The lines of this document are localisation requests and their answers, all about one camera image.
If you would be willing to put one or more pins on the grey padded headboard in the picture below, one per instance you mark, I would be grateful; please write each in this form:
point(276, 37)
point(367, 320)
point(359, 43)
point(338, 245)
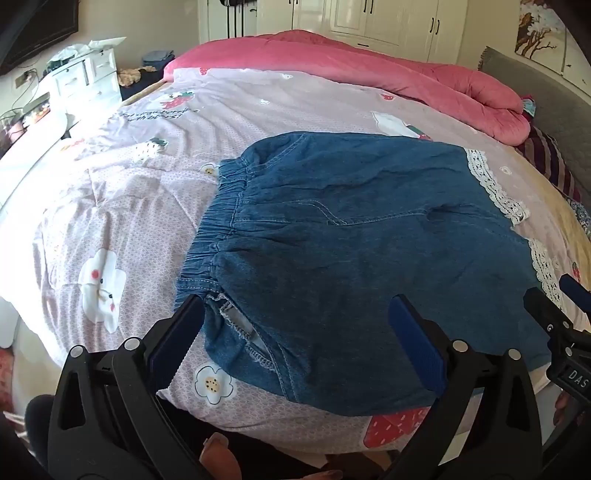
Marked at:
point(554, 101)

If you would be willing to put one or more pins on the white door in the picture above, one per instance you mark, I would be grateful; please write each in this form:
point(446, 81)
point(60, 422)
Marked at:
point(249, 23)

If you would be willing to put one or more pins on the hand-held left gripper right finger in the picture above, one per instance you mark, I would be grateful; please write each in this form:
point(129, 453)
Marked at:
point(418, 346)

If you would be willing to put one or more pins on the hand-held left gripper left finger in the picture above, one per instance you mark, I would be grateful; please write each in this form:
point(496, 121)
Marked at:
point(171, 341)

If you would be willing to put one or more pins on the pink comforter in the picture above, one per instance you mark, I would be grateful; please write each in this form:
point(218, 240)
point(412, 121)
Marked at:
point(369, 69)

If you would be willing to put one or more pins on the white plastic bag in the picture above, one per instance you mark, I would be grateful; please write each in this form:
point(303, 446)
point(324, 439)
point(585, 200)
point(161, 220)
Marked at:
point(92, 48)

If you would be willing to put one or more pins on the white drawer cabinet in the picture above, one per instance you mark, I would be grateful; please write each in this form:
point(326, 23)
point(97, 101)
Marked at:
point(74, 78)

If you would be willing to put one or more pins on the pink strawberry printed bedsheet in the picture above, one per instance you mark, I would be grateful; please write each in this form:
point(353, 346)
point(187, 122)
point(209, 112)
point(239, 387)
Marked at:
point(138, 207)

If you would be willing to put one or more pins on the black wall television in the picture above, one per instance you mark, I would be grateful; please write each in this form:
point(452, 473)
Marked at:
point(37, 27)

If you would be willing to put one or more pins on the white padded bed footboard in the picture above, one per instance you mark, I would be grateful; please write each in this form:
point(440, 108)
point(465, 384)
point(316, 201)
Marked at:
point(27, 152)

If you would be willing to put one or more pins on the wall socket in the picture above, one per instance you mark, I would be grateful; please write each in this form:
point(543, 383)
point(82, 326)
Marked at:
point(25, 78)

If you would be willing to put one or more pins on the wall painting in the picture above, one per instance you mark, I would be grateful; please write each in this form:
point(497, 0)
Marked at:
point(540, 32)

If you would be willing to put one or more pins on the white wardrobe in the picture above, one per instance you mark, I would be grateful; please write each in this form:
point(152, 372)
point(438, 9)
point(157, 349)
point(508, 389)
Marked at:
point(392, 23)

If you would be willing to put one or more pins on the striped pillow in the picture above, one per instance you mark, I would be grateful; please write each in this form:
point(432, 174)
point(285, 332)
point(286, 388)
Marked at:
point(549, 157)

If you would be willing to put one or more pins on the colourful patterned pillow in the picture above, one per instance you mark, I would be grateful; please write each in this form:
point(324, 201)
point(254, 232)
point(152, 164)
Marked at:
point(579, 214)

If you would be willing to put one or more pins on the beige floral cloth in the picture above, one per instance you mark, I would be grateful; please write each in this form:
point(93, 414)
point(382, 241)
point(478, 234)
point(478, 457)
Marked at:
point(130, 76)

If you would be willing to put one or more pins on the person's left hand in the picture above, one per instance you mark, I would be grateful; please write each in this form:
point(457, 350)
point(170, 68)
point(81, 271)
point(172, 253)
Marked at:
point(221, 457)

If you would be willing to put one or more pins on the dark hanging bags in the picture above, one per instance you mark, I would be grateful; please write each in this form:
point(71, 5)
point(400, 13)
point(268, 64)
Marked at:
point(238, 3)

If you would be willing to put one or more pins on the desk clutter pile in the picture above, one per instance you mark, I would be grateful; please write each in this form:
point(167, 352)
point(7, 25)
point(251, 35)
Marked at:
point(23, 115)

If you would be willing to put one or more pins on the blue cloth pile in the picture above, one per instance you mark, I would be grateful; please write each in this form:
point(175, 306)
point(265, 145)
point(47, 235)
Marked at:
point(157, 60)

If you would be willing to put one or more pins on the denim pants with lace trim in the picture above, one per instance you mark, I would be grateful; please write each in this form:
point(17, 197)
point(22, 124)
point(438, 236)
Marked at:
point(346, 254)

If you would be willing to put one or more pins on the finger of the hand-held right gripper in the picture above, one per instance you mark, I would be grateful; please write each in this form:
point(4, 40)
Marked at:
point(575, 291)
point(542, 309)

